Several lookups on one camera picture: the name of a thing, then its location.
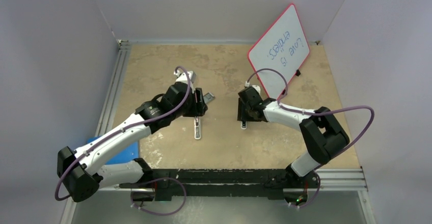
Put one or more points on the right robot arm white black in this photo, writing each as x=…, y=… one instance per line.
x=324, y=137

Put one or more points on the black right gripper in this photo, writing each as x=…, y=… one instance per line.
x=242, y=114

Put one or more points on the blue plastic board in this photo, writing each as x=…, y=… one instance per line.
x=128, y=154

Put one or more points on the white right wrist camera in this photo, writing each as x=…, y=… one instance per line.
x=256, y=87

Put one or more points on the red framed whiteboard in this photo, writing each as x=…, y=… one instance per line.
x=280, y=52

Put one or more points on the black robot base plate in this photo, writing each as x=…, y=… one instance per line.
x=274, y=184

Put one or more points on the black whiteboard easel stand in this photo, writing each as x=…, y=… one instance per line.
x=297, y=73

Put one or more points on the white stapler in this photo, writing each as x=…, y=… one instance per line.
x=243, y=125
x=197, y=128

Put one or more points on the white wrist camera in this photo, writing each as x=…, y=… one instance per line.
x=256, y=87
x=183, y=79

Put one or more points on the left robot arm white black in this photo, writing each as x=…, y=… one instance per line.
x=80, y=170

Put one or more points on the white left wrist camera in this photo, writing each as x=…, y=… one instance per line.
x=183, y=79

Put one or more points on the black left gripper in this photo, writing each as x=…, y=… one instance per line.
x=198, y=107

